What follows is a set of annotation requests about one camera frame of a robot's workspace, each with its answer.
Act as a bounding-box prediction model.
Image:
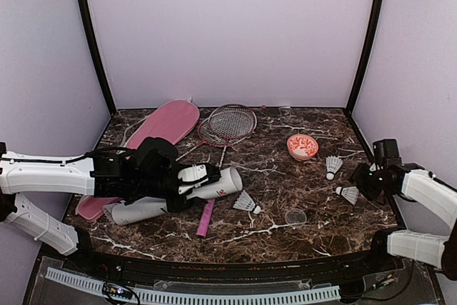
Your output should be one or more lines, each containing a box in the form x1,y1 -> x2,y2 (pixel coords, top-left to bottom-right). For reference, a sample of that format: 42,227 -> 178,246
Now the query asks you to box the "pink racket cover bag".
75,100 -> 200,221

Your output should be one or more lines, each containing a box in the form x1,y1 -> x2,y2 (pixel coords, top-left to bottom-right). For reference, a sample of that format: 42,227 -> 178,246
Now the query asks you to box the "right black frame post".
345,0 -> 383,117

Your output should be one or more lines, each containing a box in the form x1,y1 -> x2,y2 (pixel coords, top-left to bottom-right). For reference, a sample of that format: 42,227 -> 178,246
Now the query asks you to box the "white shuttlecock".
232,190 -> 262,214
326,156 -> 343,181

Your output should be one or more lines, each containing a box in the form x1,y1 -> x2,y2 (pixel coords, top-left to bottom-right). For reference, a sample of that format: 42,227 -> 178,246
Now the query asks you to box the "white slotted cable duct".
45,267 -> 341,304

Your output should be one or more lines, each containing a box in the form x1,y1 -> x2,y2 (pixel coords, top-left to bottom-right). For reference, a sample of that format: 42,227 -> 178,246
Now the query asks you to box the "small circuit board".
101,282 -> 134,301

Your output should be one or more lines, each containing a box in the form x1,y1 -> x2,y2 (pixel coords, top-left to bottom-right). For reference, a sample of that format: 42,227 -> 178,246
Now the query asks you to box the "red racket underneath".
176,119 -> 245,161

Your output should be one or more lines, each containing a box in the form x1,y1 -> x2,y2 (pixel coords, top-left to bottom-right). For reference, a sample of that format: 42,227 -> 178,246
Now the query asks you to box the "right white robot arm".
351,163 -> 456,281

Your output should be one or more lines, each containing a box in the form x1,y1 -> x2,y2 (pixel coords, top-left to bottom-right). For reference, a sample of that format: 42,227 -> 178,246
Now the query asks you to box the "white shuttlecock edge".
335,186 -> 360,205

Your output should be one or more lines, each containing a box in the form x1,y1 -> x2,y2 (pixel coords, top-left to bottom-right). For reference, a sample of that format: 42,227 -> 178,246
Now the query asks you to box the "clear plastic tube lid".
285,209 -> 308,226

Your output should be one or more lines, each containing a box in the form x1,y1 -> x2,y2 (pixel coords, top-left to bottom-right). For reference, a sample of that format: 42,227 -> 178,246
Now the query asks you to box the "red racket with visible handle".
197,104 -> 257,237

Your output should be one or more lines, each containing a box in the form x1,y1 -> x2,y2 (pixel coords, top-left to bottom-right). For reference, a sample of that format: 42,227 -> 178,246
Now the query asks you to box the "black frame post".
345,0 -> 383,117
77,0 -> 117,116

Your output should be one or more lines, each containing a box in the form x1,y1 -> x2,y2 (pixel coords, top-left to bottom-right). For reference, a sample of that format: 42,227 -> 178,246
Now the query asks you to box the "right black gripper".
348,162 -> 390,201

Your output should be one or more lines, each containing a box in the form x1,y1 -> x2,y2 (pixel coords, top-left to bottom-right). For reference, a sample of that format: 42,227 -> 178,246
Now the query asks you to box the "red patterned bowl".
286,134 -> 318,161

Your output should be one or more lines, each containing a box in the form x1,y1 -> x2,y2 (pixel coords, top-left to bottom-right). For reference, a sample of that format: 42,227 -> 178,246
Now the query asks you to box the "left black frame post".
77,0 -> 117,116

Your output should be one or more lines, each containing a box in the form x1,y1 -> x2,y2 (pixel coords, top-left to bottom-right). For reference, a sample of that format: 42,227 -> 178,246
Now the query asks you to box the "white shuttlecock tube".
103,167 -> 243,226

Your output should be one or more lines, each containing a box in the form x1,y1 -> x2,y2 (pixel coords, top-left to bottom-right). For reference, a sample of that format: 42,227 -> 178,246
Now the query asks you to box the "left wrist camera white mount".
178,165 -> 207,194

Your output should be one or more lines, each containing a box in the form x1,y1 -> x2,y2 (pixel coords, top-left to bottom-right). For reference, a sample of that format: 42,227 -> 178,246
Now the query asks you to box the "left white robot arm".
1,137 -> 221,274

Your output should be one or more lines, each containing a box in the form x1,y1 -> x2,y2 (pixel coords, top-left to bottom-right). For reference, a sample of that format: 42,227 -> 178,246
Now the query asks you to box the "black front table rail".
38,244 -> 406,284

